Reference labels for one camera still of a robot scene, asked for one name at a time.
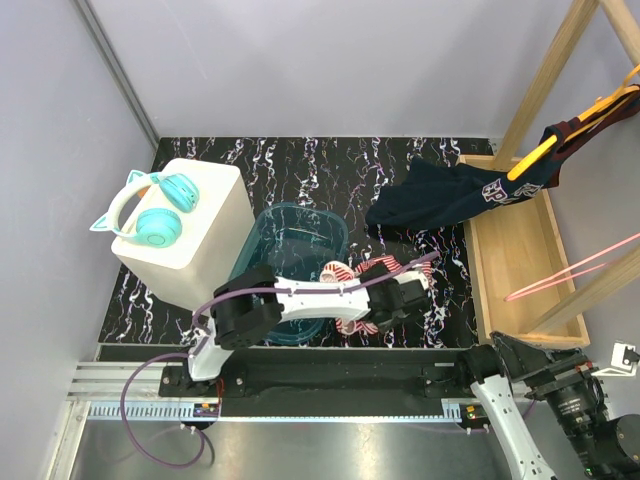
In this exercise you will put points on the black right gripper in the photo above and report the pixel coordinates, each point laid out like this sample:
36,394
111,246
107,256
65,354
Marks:
544,370

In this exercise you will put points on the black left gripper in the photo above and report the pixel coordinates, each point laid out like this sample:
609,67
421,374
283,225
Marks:
377,269

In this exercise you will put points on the red white striped tank top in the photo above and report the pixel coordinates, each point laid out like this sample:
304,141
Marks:
334,272

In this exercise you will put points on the pink wire hanger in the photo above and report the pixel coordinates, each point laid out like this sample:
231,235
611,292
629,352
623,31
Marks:
571,272

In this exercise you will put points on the navy maroon tank top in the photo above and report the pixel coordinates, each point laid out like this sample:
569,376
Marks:
432,197

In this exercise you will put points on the yellow plastic hanger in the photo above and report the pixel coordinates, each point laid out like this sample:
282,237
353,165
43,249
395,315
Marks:
561,140

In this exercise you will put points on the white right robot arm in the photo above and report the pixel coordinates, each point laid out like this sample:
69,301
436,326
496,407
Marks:
608,448

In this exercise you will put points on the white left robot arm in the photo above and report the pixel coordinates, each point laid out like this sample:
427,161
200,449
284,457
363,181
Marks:
245,309

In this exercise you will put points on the wooden clothes rack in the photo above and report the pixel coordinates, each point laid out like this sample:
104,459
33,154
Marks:
512,245

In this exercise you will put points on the teal transparent plastic bin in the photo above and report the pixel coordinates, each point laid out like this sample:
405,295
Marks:
295,241

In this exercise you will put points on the white cube box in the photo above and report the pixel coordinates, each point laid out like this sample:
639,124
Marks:
186,273

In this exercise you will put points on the teal cat ear headphones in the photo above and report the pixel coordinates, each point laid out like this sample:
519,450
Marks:
154,227

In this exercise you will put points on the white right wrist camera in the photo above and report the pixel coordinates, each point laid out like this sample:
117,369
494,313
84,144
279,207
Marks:
624,362

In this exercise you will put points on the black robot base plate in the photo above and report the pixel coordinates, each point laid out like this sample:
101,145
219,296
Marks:
311,382

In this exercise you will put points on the aluminium rail frame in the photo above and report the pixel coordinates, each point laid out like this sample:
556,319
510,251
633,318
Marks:
115,426

